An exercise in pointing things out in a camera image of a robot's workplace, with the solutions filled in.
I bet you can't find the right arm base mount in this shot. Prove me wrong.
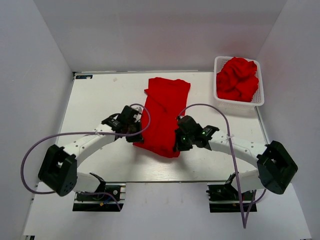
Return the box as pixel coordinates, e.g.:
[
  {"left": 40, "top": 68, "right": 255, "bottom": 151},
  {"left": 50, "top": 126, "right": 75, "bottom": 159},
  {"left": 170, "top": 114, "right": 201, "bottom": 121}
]
[{"left": 206, "top": 184, "right": 257, "bottom": 213}]

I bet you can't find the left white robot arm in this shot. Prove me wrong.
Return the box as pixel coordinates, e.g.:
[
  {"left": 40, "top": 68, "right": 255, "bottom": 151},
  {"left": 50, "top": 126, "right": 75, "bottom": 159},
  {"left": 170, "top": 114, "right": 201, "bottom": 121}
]
[{"left": 38, "top": 105, "right": 143, "bottom": 200}]

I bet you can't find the blue table label sticker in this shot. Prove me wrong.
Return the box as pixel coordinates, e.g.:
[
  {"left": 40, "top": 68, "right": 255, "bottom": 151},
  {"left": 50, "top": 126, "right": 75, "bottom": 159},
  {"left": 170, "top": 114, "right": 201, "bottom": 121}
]
[{"left": 75, "top": 75, "right": 93, "bottom": 80}]

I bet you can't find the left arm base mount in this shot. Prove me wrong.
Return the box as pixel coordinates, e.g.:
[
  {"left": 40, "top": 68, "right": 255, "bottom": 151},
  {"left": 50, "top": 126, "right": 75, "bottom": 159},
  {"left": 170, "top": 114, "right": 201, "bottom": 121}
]
[{"left": 72, "top": 183, "right": 126, "bottom": 213}]

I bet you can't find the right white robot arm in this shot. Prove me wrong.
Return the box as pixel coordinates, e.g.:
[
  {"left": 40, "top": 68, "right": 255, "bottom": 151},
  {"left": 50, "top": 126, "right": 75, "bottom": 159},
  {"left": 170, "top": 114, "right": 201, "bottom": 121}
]
[{"left": 173, "top": 115, "right": 298, "bottom": 200}]

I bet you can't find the white plastic basket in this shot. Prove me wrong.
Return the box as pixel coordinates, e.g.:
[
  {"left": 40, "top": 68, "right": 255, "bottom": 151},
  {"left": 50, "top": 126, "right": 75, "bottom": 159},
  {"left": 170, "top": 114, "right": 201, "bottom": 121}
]
[{"left": 213, "top": 56, "right": 265, "bottom": 109}]

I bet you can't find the red t shirt pile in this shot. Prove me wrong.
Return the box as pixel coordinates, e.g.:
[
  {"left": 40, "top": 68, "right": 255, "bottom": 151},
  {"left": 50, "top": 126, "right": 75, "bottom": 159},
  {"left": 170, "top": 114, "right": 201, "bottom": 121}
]
[{"left": 216, "top": 57, "right": 259, "bottom": 103}]

